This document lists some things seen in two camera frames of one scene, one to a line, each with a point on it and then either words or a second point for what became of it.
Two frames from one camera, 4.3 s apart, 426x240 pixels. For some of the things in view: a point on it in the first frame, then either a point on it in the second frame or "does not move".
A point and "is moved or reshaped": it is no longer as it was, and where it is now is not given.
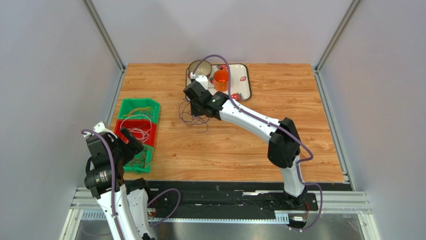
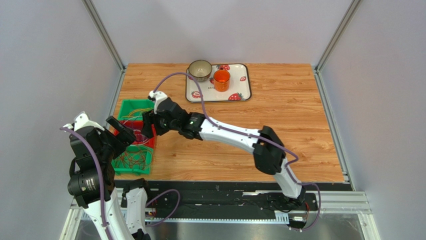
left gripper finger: (130, 139) → (116, 124)
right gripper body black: (196, 106) → (156, 121)
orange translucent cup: (221, 77) does not move
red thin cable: (143, 158) does not move
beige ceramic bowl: (204, 69) does not move
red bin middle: (145, 131) does not move
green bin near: (142, 162) does not move
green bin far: (139, 108) does not move
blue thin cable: (186, 115) is moved or reshaped
